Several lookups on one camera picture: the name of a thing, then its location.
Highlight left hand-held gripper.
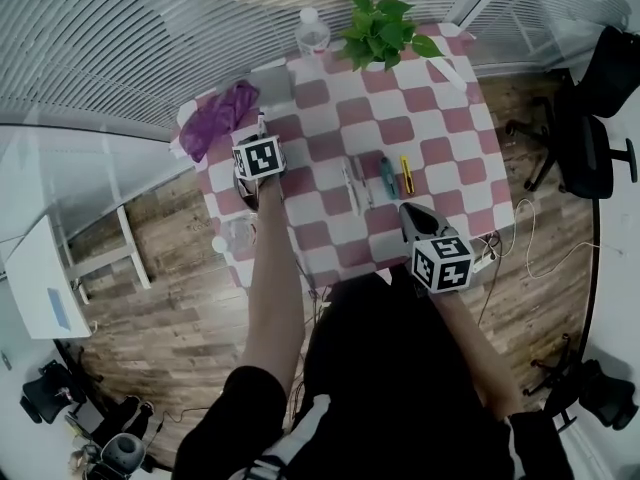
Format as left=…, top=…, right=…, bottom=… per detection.
left=231, top=134, right=289, bottom=213

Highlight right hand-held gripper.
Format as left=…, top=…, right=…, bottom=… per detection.
left=399, top=202, right=476, bottom=297

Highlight yellow utility knife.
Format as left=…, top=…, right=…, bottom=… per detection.
left=398, top=155, right=417, bottom=197

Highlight teal utility knife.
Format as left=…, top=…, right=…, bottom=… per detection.
left=378, top=156, right=400, bottom=200

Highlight clear gel pen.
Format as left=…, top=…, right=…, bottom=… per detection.
left=353, top=156, right=376, bottom=210

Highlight white pen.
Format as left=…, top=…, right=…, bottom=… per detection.
left=340, top=157, right=362, bottom=216

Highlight person's right forearm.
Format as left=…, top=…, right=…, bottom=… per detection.
left=424, top=287, right=524, bottom=419

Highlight person's left forearm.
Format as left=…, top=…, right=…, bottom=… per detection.
left=239, top=176, right=307, bottom=394

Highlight checkered tablecloth table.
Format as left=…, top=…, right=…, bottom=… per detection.
left=169, top=22, right=516, bottom=294

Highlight black mesh office chair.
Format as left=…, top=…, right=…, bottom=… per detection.
left=504, top=25, right=640, bottom=200

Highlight purple cloth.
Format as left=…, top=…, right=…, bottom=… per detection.
left=178, top=80, right=261, bottom=164

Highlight lying clear water bottle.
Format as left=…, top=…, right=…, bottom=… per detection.
left=210, top=216, right=259, bottom=257

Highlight white paper sheets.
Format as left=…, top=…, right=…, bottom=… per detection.
left=169, top=132, right=201, bottom=162

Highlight upright clear water bottle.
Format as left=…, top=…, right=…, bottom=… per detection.
left=294, top=8, right=331, bottom=59

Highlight person's black clothing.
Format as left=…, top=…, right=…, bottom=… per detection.
left=172, top=267, right=576, bottom=480

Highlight long white strip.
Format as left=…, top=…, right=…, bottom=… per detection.
left=427, top=59, right=469, bottom=94

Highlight potted green plant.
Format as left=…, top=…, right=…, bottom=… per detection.
left=335, top=0, right=446, bottom=73

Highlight blue card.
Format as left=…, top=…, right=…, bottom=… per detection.
left=47, top=287, right=71, bottom=330

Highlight white side table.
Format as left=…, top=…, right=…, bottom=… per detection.
left=3, top=205, right=153, bottom=340

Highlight black equipment pile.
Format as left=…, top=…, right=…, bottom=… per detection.
left=64, top=395, right=157, bottom=480

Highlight long white cable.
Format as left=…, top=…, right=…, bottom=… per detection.
left=504, top=197, right=599, bottom=280

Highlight white grey harness strap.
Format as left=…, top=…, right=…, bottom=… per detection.
left=244, top=392, right=332, bottom=480

